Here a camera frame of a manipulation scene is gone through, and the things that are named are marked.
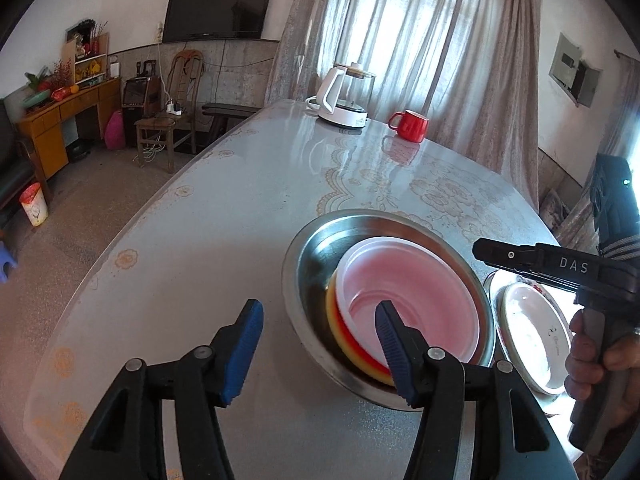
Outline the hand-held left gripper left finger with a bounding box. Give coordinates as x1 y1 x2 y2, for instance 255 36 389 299
59 299 265 480

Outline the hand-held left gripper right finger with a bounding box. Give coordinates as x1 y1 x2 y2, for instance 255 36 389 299
375 300 581 480

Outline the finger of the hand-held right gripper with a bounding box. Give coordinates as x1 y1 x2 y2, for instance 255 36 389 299
472 238 539 277

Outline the yellow plastic bowl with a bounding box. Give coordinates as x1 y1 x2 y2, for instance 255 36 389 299
325 275 401 387

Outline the large floral plate pink rim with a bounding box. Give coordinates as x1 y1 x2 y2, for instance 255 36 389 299
482 269 573 417

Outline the red plastic bowl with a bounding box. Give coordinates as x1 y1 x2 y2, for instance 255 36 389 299
334 238 483 368

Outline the white plate rose print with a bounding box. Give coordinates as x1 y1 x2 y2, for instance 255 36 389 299
501 282 572 395

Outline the stainless steel bowl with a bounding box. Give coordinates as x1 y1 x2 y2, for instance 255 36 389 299
281 208 496 412

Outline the person's right hand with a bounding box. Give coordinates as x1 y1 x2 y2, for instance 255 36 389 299
565 309 640 403

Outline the patterned cushion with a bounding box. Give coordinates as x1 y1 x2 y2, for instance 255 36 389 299
542 189 571 241

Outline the patterned beige drape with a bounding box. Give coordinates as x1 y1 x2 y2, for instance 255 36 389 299
265 0 351 111
450 0 544 211

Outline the red mug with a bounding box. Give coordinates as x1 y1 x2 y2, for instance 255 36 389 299
388 109 430 142

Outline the grey electrical panel box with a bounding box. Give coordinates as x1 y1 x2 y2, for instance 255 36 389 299
549 32 602 108

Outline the white electric glass kettle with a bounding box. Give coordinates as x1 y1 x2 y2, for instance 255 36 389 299
305 62 377 129

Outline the sheer beige curtain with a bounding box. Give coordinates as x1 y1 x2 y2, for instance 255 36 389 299
325 0 501 128

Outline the dark bench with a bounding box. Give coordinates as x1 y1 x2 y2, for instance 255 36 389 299
201 102 262 143

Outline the blue plastic stool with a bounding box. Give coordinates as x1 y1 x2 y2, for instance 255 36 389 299
0 240 18 283

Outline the white and red bin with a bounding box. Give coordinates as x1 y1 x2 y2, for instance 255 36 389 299
19 182 49 228

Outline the black speaker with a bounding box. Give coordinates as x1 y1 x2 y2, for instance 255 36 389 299
121 77 163 136

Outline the light wooden chair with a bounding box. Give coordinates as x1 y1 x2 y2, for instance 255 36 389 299
134 50 205 173

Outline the wooden desk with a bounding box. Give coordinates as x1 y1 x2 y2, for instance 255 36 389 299
17 77 123 181

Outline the small white shelf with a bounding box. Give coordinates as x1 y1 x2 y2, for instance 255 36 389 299
62 19 111 85

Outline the green tray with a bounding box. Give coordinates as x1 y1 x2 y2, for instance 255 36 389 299
20 89 53 109

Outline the black wall television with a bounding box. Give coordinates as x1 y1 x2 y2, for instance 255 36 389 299
162 0 277 44

